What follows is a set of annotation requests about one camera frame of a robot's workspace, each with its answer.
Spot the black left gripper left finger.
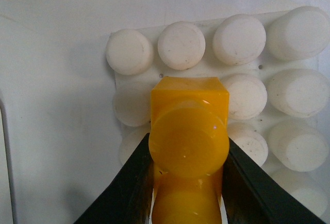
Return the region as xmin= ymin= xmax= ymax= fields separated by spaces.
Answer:
xmin=75 ymin=133 xmax=154 ymax=224

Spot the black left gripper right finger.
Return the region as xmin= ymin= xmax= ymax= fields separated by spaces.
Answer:
xmin=222 ymin=140 xmax=323 ymax=223

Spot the yellow two-stud block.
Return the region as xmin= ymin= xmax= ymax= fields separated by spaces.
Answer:
xmin=148 ymin=77 xmax=229 ymax=223

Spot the white studded base plate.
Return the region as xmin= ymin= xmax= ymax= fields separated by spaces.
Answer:
xmin=106 ymin=6 xmax=329 ymax=216

